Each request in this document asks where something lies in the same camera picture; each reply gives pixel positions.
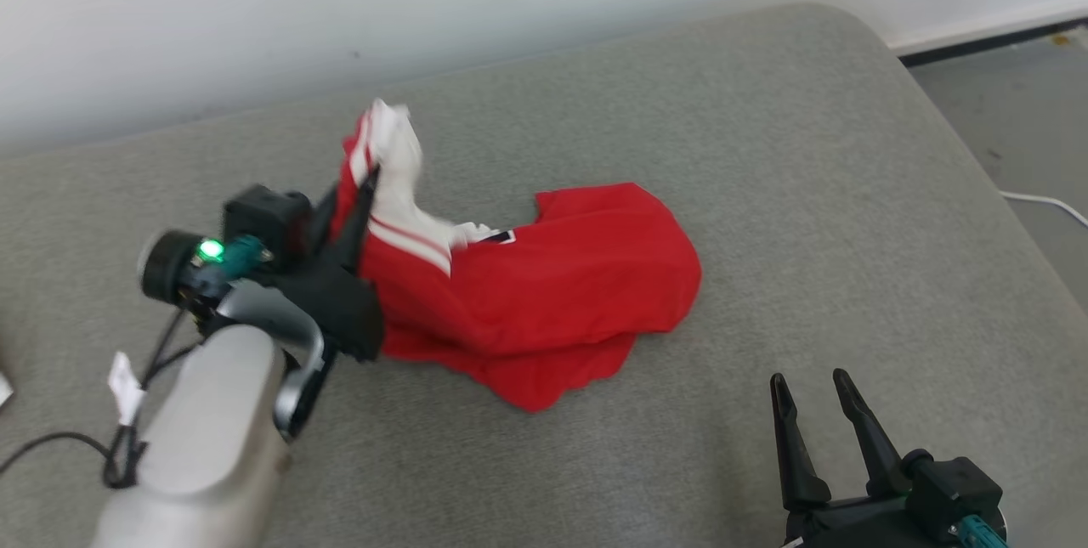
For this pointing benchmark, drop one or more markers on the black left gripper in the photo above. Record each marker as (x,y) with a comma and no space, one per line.
(340,310)

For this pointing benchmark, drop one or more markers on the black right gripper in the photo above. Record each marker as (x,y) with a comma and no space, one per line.
(867,527)

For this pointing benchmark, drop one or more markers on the red Bulls 23 jersey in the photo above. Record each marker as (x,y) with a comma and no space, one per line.
(552,293)

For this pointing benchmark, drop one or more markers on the white paper scrap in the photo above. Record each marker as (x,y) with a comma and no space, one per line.
(4,389)

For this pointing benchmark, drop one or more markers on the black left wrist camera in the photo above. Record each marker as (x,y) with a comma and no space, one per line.
(255,221)

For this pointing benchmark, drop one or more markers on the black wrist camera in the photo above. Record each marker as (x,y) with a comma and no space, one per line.
(255,221)
(952,484)

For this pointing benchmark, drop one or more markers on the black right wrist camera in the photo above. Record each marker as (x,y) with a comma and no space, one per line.
(952,484)

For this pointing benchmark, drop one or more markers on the white wall baseboard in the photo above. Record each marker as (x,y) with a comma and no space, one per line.
(986,34)

